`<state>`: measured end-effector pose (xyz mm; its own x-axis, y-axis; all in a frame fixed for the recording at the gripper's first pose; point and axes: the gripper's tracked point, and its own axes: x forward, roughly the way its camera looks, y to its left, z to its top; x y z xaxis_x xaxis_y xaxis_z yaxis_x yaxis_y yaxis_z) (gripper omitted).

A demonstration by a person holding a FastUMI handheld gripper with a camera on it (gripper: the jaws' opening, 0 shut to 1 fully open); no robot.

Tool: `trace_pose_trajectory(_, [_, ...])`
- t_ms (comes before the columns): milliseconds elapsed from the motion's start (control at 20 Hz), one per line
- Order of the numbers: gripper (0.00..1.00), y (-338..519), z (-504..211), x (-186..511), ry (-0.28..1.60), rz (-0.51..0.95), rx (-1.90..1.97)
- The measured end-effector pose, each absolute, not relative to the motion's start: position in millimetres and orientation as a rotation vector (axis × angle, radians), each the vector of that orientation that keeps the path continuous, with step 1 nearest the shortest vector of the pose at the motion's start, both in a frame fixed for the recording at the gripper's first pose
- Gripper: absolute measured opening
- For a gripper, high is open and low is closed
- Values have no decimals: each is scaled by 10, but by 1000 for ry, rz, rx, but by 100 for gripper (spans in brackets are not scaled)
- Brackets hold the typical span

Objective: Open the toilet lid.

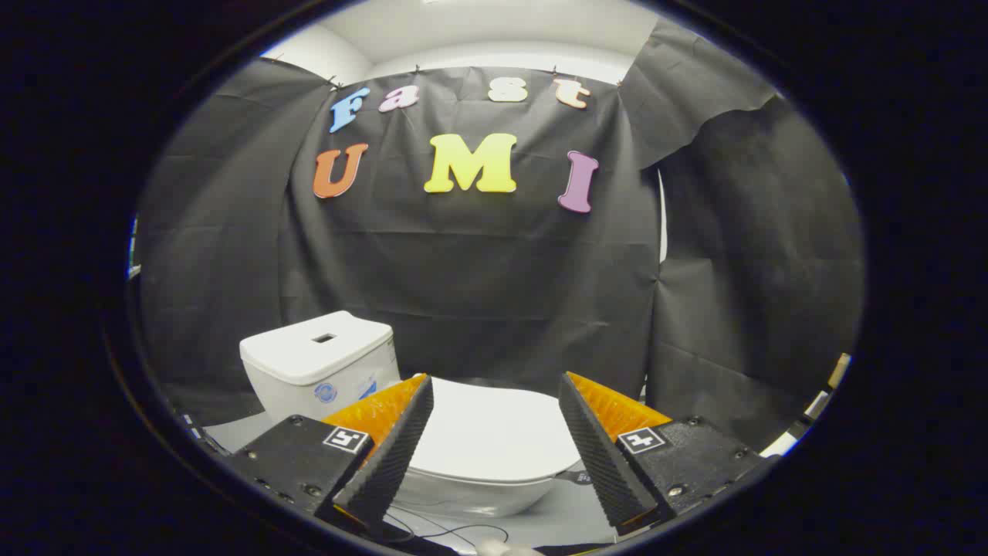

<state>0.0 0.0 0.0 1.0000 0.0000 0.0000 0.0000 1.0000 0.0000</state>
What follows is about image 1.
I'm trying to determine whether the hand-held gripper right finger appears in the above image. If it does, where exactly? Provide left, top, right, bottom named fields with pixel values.
left=557, top=371, right=761, bottom=535

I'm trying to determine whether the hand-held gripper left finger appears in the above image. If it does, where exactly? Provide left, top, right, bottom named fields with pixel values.
left=224, top=374, right=435, bottom=534

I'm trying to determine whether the white toilet lid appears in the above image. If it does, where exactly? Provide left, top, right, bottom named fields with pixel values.
left=408, top=377, right=581, bottom=481

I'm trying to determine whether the black backdrop cloth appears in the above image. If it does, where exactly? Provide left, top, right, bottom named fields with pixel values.
left=137, top=17, right=864, bottom=453

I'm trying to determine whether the thin black cable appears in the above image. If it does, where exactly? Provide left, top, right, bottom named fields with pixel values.
left=384, top=506, right=510, bottom=546

